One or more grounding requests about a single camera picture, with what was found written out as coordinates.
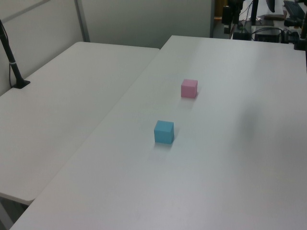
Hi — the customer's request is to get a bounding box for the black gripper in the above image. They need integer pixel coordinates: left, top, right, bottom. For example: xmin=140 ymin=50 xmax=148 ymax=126
xmin=222 ymin=0 xmax=245 ymax=34

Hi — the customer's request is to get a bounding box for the blue cube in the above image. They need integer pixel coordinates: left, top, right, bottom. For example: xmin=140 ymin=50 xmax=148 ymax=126
xmin=153 ymin=120 xmax=175 ymax=144

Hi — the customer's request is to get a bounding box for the pink cube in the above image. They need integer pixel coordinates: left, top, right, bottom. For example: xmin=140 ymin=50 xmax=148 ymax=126
xmin=180 ymin=79 xmax=199 ymax=98

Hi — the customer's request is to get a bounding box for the yellow wooden board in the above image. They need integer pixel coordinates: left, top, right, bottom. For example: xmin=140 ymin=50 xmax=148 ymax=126
xmin=214 ymin=0 xmax=223 ymax=19

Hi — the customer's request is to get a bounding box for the small black electronics box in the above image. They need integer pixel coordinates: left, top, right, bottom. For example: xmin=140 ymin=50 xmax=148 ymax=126
xmin=233 ymin=30 xmax=250 ymax=40

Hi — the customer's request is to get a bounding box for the black monitor stand pole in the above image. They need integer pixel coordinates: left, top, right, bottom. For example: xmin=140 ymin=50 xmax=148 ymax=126
xmin=250 ymin=0 xmax=259 ymax=26

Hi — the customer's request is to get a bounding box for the large black electronics box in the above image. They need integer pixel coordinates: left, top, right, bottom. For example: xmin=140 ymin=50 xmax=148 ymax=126
xmin=254 ymin=28 xmax=282 ymax=43

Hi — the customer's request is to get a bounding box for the brown flat object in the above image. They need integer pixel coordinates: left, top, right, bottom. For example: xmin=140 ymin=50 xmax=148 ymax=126
xmin=263 ymin=14 xmax=288 ymax=22

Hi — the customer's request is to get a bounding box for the black keyboard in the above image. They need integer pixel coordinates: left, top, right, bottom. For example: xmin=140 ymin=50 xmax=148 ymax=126
xmin=283 ymin=0 xmax=307 ymax=15

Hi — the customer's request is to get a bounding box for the short black pole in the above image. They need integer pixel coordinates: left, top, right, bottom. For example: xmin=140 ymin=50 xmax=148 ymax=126
xmin=299 ymin=18 xmax=307 ymax=40

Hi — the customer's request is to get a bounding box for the black table clamp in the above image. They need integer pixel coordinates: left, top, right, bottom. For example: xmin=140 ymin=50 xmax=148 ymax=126
xmin=293 ymin=38 xmax=307 ymax=51

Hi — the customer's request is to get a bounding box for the white side table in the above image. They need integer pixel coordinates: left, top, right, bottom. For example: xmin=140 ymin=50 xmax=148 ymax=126
xmin=0 ymin=41 xmax=161 ymax=206

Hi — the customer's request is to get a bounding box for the black pole stand with base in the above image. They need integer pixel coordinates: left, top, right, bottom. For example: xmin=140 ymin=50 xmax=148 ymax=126
xmin=0 ymin=19 xmax=31 ymax=90

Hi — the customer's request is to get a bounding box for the grey partition post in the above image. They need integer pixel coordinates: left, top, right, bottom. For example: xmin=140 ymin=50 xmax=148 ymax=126
xmin=209 ymin=0 xmax=216 ymax=38

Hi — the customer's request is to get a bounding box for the thin black stand cable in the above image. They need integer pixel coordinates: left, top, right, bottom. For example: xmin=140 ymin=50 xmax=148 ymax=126
xmin=0 ymin=23 xmax=14 ymax=87

